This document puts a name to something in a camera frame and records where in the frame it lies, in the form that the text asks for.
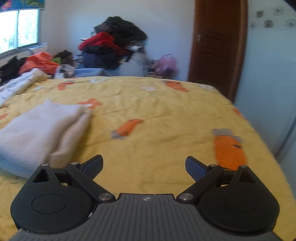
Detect cream knit sweater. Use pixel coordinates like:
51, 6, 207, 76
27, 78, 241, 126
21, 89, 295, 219
1, 100, 92, 179

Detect black clothes by window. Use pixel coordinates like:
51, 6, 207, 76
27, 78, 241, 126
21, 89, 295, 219
0, 56, 27, 86

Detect pile of dark red clothes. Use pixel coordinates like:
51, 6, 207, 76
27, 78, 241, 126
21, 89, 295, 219
78, 16, 147, 70

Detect yellow carrot print bedsheet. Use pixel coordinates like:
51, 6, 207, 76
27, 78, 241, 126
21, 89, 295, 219
1, 77, 295, 240

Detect white grey plastic bag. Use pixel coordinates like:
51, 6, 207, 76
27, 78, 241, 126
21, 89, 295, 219
54, 64, 75, 79

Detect light blue wardrobe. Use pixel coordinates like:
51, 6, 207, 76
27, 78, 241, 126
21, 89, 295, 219
235, 1, 295, 185

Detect white text print quilt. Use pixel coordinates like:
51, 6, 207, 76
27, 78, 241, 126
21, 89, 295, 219
0, 68, 47, 108

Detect pink plastic bag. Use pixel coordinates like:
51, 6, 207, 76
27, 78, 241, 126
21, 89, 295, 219
154, 54, 178, 79

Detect orange plastic bag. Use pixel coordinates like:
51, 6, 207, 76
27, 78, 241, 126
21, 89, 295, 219
18, 52, 59, 75

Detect floral pillow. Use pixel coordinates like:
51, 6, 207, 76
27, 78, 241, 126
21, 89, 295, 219
28, 43, 49, 55

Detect brown wooden door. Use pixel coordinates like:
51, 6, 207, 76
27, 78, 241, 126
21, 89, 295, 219
188, 0, 248, 101

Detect blue floral curtain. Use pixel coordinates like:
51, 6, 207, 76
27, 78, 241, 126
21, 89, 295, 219
1, 0, 45, 12

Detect window with grey frame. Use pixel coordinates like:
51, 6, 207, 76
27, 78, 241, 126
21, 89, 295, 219
0, 9, 40, 54

